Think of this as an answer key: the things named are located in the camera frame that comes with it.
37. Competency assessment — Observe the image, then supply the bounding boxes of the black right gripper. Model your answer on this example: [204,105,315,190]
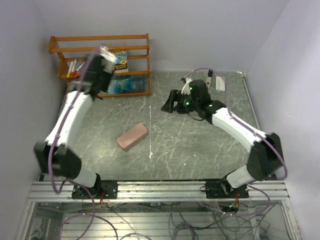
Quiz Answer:
[161,89,200,114]

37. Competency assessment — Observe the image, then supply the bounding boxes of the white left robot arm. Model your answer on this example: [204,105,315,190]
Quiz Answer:
[33,50,117,199]

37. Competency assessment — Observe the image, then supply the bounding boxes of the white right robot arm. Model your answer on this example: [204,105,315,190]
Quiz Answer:
[161,77,288,198]

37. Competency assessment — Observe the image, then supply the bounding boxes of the blue cover book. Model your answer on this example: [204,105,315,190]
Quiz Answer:
[107,75,145,94]

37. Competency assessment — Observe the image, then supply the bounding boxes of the red marker pen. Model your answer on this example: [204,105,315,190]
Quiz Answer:
[71,62,85,77]

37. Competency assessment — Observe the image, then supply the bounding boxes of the illustrated paperback book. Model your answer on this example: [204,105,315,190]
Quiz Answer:
[110,49,129,73]

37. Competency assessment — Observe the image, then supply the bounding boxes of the grey marker pen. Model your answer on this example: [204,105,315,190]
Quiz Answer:
[71,57,78,73]

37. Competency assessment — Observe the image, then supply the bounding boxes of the yellow marker pen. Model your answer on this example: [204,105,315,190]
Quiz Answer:
[66,61,74,78]

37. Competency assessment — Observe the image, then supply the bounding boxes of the wooden shelf rack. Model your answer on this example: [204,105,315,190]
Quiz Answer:
[47,33,152,99]

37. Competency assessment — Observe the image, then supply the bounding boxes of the white small carton box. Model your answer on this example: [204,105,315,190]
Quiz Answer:
[215,75,226,94]

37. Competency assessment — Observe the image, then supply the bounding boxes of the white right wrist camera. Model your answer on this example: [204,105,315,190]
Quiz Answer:
[180,77,193,96]

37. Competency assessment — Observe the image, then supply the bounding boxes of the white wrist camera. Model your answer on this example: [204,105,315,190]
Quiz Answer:
[180,77,193,96]
[99,45,118,74]

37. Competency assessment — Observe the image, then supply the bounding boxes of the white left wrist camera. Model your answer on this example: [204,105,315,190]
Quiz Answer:
[99,45,118,74]

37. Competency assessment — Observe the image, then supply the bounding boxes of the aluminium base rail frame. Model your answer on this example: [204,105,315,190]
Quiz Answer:
[15,180,303,240]

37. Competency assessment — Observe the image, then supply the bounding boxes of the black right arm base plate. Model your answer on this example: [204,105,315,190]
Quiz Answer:
[200,179,249,199]

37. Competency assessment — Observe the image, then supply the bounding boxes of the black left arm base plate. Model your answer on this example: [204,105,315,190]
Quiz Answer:
[71,180,118,200]

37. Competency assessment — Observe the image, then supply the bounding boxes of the tangled floor cables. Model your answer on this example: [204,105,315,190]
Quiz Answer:
[99,199,278,240]

